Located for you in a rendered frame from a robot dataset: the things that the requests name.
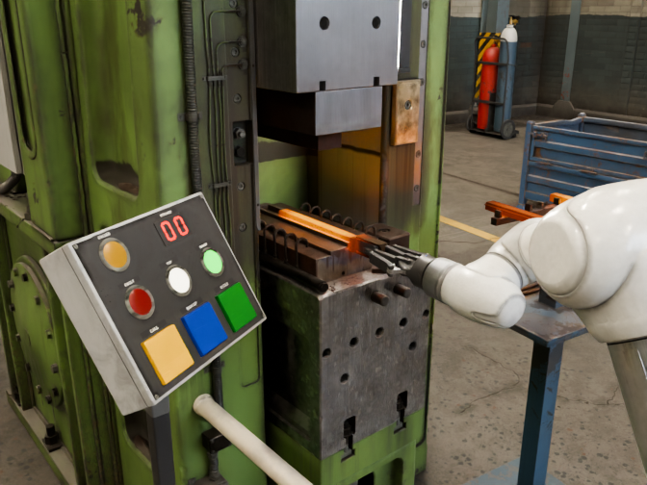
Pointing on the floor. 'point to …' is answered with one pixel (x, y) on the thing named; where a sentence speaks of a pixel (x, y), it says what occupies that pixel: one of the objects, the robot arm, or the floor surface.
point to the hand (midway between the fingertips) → (370, 247)
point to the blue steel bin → (580, 156)
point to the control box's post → (161, 443)
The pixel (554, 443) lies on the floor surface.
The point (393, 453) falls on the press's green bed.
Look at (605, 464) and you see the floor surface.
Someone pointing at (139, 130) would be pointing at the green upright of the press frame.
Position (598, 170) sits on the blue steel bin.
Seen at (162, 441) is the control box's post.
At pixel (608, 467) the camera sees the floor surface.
